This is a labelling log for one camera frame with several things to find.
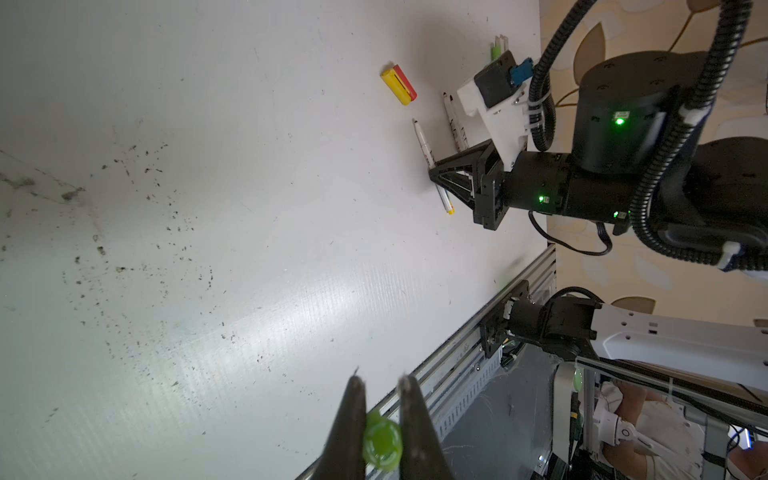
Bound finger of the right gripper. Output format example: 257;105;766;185
434;176;478;210
429;140;495;180

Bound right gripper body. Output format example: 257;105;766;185
473;141;571;231

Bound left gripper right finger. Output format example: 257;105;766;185
397;375;454;480

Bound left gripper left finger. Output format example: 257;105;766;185
311;375;367;480

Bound thin pen yellow end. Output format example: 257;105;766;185
412;119;455;215

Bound green highlighter cap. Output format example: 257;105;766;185
362;410;403;472

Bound red highlighter cap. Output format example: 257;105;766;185
393;65;417;101

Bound yellow highlighter cap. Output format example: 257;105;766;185
380;68;412;106

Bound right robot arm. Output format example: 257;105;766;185
429;1;767;274

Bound person outside the cage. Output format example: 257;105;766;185
590;380;768;480

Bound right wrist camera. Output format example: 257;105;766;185
457;50;534;170

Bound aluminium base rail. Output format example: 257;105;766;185
300;247;556;479

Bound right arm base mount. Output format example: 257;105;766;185
478;280;530;359

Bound aluminium cage frame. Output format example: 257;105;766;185
550;359;767;479

